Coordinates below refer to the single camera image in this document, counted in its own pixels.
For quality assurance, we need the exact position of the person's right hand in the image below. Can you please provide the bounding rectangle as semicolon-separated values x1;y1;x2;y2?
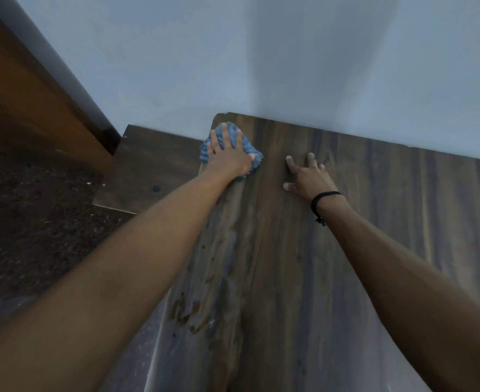
282;153;341;203

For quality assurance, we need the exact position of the person's left hand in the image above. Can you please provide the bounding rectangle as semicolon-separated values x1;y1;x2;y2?
205;123;257;181

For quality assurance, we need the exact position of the blue microfibre cleaning cloth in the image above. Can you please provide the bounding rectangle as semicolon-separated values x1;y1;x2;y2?
199;121;264;182

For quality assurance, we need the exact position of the person's right forearm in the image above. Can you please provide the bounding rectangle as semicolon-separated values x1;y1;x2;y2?
314;194;480;392

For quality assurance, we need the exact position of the person's left forearm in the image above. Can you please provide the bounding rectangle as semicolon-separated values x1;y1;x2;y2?
0;166;247;392

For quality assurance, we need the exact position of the dark wooden low shelf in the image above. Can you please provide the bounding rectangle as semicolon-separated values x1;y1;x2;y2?
93;124;215;215

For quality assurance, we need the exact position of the brown wooden door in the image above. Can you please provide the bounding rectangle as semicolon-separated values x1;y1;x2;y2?
0;0;122;176

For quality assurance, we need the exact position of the black cord bracelet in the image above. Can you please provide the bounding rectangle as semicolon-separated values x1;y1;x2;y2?
311;191;343;227

